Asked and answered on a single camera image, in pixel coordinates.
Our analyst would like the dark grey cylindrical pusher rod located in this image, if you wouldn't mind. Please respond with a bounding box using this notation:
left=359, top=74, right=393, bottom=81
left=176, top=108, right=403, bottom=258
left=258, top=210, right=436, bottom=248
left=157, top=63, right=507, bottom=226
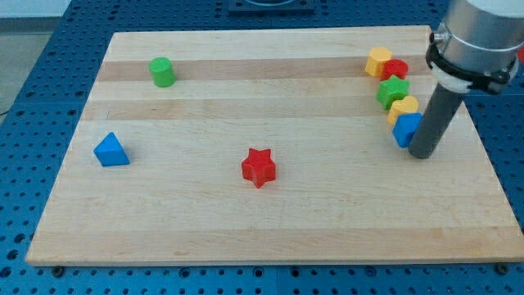
left=409, top=84, right=465, bottom=159

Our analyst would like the red star block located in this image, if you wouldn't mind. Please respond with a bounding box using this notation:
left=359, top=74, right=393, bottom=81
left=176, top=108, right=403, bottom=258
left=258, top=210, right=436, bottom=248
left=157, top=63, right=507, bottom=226
left=241, top=148, right=277, bottom=188

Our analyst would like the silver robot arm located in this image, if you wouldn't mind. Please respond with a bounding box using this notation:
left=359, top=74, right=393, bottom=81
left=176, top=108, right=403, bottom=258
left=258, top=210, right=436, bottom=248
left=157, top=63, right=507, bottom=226
left=409, top=0, right=523, bottom=159

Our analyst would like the green star block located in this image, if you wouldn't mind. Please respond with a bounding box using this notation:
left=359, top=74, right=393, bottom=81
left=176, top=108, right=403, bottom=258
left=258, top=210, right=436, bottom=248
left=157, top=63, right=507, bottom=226
left=376, top=75, right=410, bottom=110

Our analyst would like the yellow heart block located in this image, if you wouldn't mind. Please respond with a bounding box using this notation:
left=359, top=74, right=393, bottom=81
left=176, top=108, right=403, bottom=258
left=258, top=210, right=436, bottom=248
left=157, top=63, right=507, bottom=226
left=386, top=95, right=419, bottom=126

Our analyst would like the blue cube block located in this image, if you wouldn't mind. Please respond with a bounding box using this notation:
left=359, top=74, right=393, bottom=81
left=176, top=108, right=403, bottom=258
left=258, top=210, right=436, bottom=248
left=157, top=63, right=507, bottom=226
left=392, top=112, right=422, bottom=148

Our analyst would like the red cylinder block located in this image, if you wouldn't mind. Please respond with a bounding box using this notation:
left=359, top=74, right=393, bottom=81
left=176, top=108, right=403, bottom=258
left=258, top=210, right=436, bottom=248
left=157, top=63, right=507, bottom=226
left=380, top=59, right=409, bottom=80

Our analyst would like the yellow hexagon block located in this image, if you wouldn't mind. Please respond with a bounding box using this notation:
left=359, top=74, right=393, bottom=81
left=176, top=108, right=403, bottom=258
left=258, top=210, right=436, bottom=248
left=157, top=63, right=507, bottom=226
left=364, top=47, right=393, bottom=78

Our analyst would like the wooden board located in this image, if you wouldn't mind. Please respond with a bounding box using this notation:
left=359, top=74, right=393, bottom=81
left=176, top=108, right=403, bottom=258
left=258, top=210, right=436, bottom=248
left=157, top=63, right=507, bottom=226
left=26, top=26, right=523, bottom=266

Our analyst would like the green cylinder block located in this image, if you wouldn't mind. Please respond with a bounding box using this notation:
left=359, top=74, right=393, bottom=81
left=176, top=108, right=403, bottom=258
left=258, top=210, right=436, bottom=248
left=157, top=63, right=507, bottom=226
left=148, top=57, right=176, bottom=88

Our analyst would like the blue triangle block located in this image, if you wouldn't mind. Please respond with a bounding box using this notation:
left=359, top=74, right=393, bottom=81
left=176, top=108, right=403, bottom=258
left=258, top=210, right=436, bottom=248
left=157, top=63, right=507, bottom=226
left=93, top=132, right=130, bottom=167

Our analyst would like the black cable clamp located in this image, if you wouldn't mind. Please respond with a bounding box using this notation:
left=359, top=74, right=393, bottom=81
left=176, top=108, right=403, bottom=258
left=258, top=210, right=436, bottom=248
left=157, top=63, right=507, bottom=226
left=426, top=33, right=518, bottom=95

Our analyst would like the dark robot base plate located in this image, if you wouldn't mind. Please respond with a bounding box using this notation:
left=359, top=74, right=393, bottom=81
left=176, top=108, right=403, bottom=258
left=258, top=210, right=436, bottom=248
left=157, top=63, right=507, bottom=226
left=226, top=0, right=315, bottom=14

